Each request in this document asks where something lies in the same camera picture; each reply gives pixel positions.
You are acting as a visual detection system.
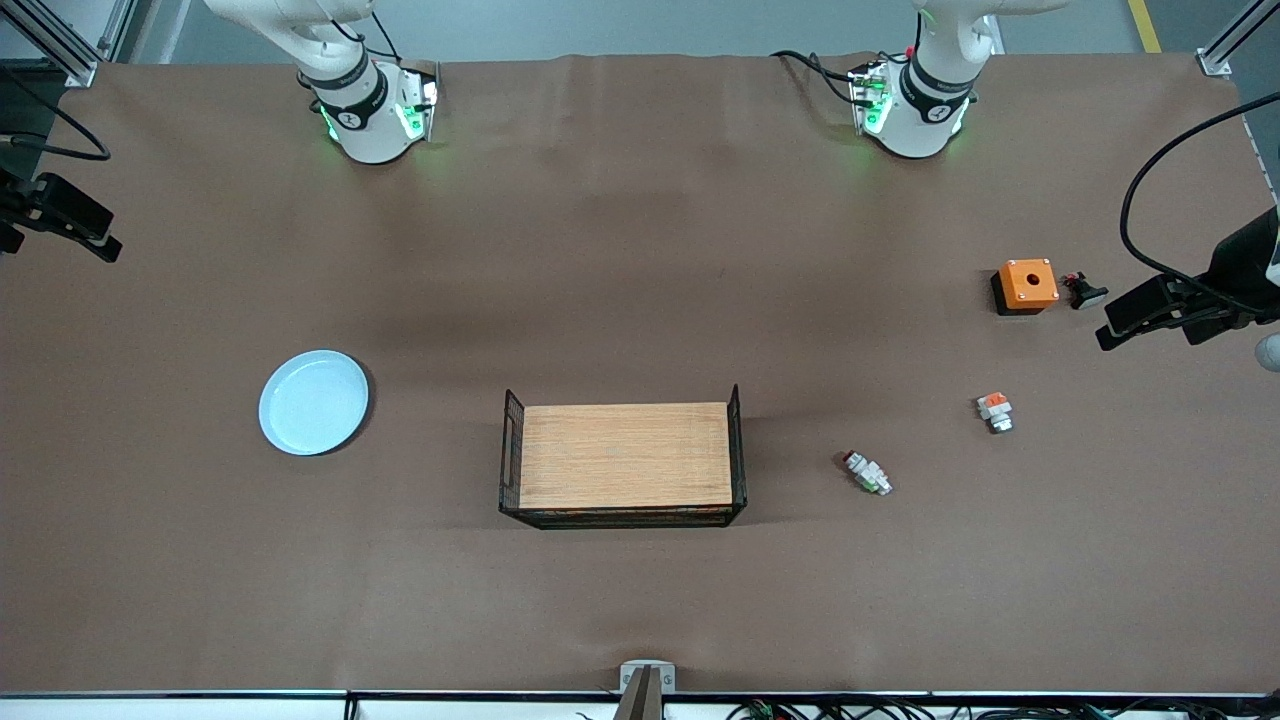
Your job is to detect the orange button enclosure box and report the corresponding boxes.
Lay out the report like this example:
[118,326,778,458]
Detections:
[990,259,1060,317]

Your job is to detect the grey metal camera bracket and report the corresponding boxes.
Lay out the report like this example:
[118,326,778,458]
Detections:
[612,660,677,720]

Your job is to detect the small black red button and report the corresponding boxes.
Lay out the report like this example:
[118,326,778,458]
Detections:
[1062,271,1110,311]

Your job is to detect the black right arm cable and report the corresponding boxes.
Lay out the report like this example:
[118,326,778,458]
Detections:
[0,68,111,162]

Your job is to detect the black wire tray wooden base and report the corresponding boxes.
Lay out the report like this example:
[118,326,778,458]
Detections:
[498,384,749,530]

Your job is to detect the aluminium frame profile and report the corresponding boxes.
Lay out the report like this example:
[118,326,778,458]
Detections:
[1196,0,1280,78]
[0,0,139,88]

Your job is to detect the black base power cable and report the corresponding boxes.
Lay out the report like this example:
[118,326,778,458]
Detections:
[771,49,863,104]

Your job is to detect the brown table cover sheet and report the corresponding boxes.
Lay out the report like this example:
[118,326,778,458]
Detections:
[0,52,1280,697]

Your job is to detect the light blue round plate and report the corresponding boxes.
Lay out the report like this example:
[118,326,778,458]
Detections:
[258,349,371,457]

